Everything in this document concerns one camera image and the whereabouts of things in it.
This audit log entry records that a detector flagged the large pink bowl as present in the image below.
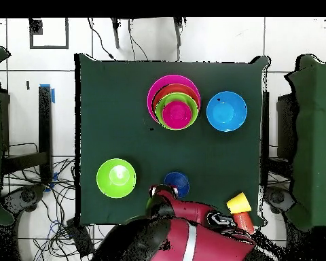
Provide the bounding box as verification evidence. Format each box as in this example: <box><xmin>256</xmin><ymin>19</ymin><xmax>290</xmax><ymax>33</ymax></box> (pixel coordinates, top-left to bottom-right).
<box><xmin>147</xmin><ymin>74</ymin><xmax>202</xmax><ymax>123</ymax></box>

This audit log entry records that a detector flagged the dark blue bowl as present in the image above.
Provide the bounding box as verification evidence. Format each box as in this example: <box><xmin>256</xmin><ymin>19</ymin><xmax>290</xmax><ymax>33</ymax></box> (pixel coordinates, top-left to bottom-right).
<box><xmin>163</xmin><ymin>171</ymin><xmax>191</xmax><ymax>198</ymax></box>

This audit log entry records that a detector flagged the orange cup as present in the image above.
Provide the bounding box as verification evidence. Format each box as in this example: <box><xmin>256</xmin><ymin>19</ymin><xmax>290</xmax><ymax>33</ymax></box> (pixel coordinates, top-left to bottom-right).
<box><xmin>232</xmin><ymin>211</ymin><xmax>255</xmax><ymax>235</ymax></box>

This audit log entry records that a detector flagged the black stand leg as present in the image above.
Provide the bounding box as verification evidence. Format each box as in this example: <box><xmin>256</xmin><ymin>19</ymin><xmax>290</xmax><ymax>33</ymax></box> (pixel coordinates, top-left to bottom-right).
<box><xmin>110</xmin><ymin>17</ymin><xmax>121</xmax><ymax>50</ymax></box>
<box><xmin>173</xmin><ymin>17</ymin><xmax>183</xmax><ymax>47</ymax></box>

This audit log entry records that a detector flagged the orange bowl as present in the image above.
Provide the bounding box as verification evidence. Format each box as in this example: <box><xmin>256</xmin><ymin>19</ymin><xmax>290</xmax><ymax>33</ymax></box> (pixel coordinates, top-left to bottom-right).
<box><xmin>151</xmin><ymin>83</ymin><xmax>201</xmax><ymax>122</ymax></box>

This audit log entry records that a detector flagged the green bowl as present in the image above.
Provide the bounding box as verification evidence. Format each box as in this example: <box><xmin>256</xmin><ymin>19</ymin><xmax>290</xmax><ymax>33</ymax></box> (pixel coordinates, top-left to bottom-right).
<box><xmin>96</xmin><ymin>158</ymin><xmax>137</xmax><ymax>199</ymax></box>
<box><xmin>155</xmin><ymin>92</ymin><xmax>200</xmax><ymax>131</ymax></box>

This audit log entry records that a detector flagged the grey square frame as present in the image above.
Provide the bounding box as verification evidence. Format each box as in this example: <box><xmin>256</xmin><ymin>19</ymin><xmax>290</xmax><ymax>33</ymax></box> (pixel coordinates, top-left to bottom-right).
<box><xmin>29</xmin><ymin>17</ymin><xmax>69</xmax><ymax>50</ymax></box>

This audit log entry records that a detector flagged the black cable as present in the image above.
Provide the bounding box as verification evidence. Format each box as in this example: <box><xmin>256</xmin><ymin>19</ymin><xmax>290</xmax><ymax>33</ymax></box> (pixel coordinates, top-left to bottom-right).
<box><xmin>87</xmin><ymin>17</ymin><xmax>116</xmax><ymax>61</ymax></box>

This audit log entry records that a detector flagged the small crimson bowl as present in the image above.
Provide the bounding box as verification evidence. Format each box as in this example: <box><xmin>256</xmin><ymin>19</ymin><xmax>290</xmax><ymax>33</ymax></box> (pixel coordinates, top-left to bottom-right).
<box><xmin>162</xmin><ymin>100</ymin><xmax>193</xmax><ymax>130</ymax></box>

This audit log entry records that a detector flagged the black metal stand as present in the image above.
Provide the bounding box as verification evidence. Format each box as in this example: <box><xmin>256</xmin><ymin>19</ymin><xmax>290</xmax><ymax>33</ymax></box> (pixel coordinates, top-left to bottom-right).
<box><xmin>276</xmin><ymin>92</ymin><xmax>295</xmax><ymax>164</ymax></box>
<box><xmin>1</xmin><ymin>85</ymin><xmax>54</xmax><ymax>184</ymax></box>

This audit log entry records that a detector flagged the yellow cup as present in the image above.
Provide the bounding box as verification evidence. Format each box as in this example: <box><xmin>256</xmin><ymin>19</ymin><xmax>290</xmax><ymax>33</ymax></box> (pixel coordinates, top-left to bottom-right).
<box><xmin>225</xmin><ymin>192</ymin><xmax>253</xmax><ymax>215</ymax></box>

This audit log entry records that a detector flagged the light blue bowl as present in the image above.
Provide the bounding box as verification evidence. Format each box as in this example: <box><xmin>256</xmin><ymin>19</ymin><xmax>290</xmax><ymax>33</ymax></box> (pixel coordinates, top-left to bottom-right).
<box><xmin>206</xmin><ymin>90</ymin><xmax>248</xmax><ymax>133</ymax></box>

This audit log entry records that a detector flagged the dark green tablecloth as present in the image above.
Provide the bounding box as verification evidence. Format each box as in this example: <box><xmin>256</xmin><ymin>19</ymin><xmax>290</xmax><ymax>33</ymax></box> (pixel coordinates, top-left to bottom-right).
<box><xmin>74</xmin><ymin>52</ymin><xmax>271</xmax><ymax>228</ymax></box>

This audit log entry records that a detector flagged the tangle of cables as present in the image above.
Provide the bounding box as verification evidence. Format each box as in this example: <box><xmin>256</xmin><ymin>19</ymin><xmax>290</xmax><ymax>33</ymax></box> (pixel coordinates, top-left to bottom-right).
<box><xmin>2</xmin><ymin>142</ymin><xmax>107</xmax><ymax>261</ymax></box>

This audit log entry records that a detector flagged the black power strip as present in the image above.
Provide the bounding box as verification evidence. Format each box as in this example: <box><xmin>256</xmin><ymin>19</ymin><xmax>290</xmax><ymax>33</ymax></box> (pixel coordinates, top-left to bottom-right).
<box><xmin>65</xmin><ymin>218</ymin><xmax>95</xmax><ymax>258</ymax></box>

